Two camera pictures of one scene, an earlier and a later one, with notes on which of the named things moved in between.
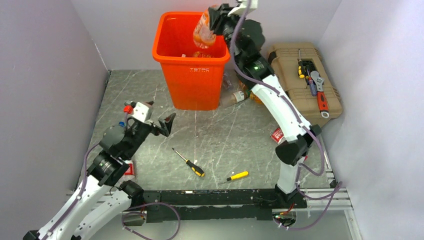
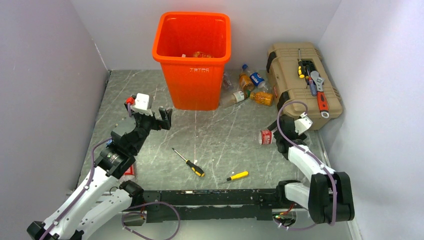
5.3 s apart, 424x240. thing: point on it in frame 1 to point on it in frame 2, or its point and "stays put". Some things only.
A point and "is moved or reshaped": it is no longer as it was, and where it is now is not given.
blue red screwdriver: [312, 85] stays put
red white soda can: [277, 135] is moved or reshaped
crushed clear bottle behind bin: [227, 82] stays put
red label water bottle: [129, 174] stays put
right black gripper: [218, 17] to [273, 125]
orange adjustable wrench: [323, 106] stays put
